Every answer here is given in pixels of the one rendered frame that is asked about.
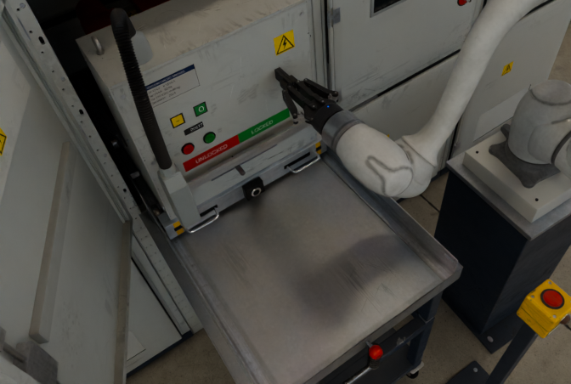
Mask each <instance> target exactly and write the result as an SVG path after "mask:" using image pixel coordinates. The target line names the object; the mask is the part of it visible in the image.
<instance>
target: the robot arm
mask: <svg viewBox="0 0 571 384"><path fill-rule="evenodd" d="M542 1H543V0H488V2H487V3H486V5H485V6H484V8H483V10H482V11H481V13H480V14H479V16H478V17H477V19H476V20H475V22H474V24H473V25H472V28H471V30H470V31H469V33H468V35H467V37H466V40H465V41H464V43H463V45H462V47H461V51H460V52H459V55H458V57H457V60H456V62H455V65H454V67H453V70H452V71H451V74H450V76H449V80H448V82H447V84H446V87H445V89H444V92H443V94H442V97H441V99H440V101H439V103H438V107H437V109H436V110H435V112H434V114H433V115H432V117H431V119H430V120H429V122H428V123H427V124H426V125H425V126H424V127H423V128H422V129H421V130H420V131H419V132H417V133H415V134H412V135H403V136H402V137H401V138H399V139H397V140H395V141H392V140H391V139H390V138H389V137H388V136H387V135H385V134H384V133H380V132H379V131H377V130H376V129H375V128H372V127H369V126H367V125H366V124H365V123H364V122H363V121H361V120H360V119H359V118H358V117H357V116H356V115H355V114H353V113H352V112H351V111H349V110H344V109H343V108H341V107H340V106H339V105H338V104H337V103H336V102H338V92H337V91H332V90H329V89H327V88H324V87H323V86H321V85H319V84H318V83H316V82H313V81H311V80H309V79H307V78H305V79H304V80H303V81H300V80H297V79H296V78H295V77H294V76H293V75H290V76H289V75H288V74H287V73H286V72H284V71H283V70H282V69H281V68H280V67H279V68H277V69H275V70H274V72H275V78H276V80H278V81H279V82H280V86H281V87H282V88H283V89H284V90H282V96H283V100H284V101H285V104H286V106H287V108H288V109H289V111H290V112H291V115H292V118H293V123H294V124H298V122H299V121H305V122H306V123H308V124H311V125H312V126H313V128H314V129H315V130H316V131H317V132H318V133H319V134H320V135H321V137H322V140H323V142H324V143H325V144H326V145H327V146H328V147H329V148H331V149H332V150H333V152H334V153H335V154H336V155H338V156H339V158H340V159H341V161H342V164H343V165H344V166H345V167H346V168H347V169H348V170H349V171H350V172H351V174H352V175H353V176H354V177H355V178H357V179H358V180H359V181H360V182H361V183H362V184H363V185H364V186H365V187H366V188H368V189H370V190H371V191H373V192H375V193H377V194H379V195H382V196H385V197H394V196H397V197H401V198H411V197H415V196H418V195H420V194H421V193H423V192H424V191H425V190H426V188H427V187H428V185H429V184H430V181H431V176H432V173H433V171H434V169H435V167H436V166H437V165H438V164H437V155H438V152H439V150H440V149H441V147H442V146H443V144H444V142H445V141H446V140H447V138H448V137H449V135H450V134H451V133H452V131H453V130H454V128H455V126H456V124H457V122H458V121H459V120H460V118H461V115H462V113H463V111H464V109H465V108H466V106H467V104H468V102H469V100H470V98H471V96H472V94H473V92H474V90H475V88H476V86H477V85H478V82H479V80H480V79H481V77H482V75H483V73H484V71H485V69H486V67H487V65H488V63H489V61H490V59H491V58H492V56H493V54H494V52H495V50H496V49H497V47H498V46H499V44H500V42H501V41H502V39H503V38H504V37H505V35H506V34H507V32H508V31H509V30H510V29H511V28H512V27H513V26H514V25H515V24H516V23H517V22H518V21H519V20H520V19H521V18H522V17H523V16H524V15H526V14H527V13H528V12H529V11H530V10H532V9H533V8H534V7H536V6H537V5H538V4H539V3H541V2H542ZM309 85H310V86H309ZM292 99H293V100H294V101H295V102H296V103H297V104H299V105H300V106H301V107H302V108H303V110H304V115H302V113H301V112H300V111H297V107H296V106H295V104H294V102H293V100H292ZM500 130H501V131H502V133H503V134H504V136H505V137H506V141H504V142H502V143H499V144H492V145H490V146H489V153H490V154H491V155H493V156H495V157H497V158H498V159H499V160H500V161H501V162H502V163H503V164H504V165H505V166H506V167H507V168H508V169H509V170H510V171H511V172H512V173H513V174H514V175H515V176H517V177H518V178H519V180H520V181H521V183H522V185H523V186H524V187H525V188H528V189H531V188H533V187H534V186H535V185H536V184H537V183H538V182H540V181H542V180H545V179H547V178H549V177H551V176H553V175H555V174H557V173H559V172H562V173H563V174H564V175H565V176H566V177H568V178H569V179H570V180H571V85H570V84H569V83H567V82H564V81H560V80H546V81H543V82H540V83H539V84H537V85H536V86H534V87H533V88H531V89H530V90H528V92H526V93H525V94H524V96H523V97H522V98H521V100H520V101H519V103H518V105H517V108H516V110H515V112H514V115H513V118H512V123H511V125H509V124H504V125H503V126H502V127H501V128H500Z"/></svg>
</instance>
